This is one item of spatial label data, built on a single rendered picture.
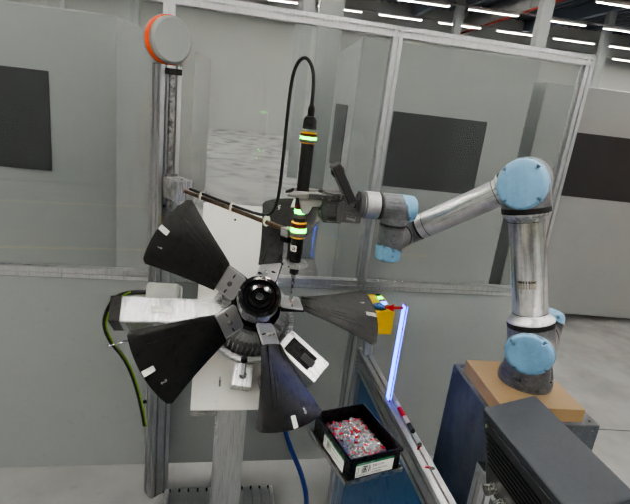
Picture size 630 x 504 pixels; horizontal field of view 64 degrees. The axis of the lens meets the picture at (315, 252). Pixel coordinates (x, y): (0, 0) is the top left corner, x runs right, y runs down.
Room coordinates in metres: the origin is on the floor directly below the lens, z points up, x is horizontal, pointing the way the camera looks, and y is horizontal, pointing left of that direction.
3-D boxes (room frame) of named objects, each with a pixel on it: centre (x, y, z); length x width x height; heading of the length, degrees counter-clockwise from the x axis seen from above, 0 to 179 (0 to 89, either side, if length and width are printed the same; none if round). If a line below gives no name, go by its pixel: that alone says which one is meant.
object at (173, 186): (1.76, 0.51, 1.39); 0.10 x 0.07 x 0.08; 47
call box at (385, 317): (1.70, -0.24, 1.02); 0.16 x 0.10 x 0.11; 12
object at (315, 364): (1.38, 0.01, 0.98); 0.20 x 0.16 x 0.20; 12
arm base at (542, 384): (1.32, -0.65, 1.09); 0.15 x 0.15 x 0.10
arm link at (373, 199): (1.38, -0.13, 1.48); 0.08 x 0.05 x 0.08; 12
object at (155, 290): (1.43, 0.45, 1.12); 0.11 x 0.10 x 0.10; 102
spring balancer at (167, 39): (1.83, 0.58, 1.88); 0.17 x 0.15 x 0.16; 102
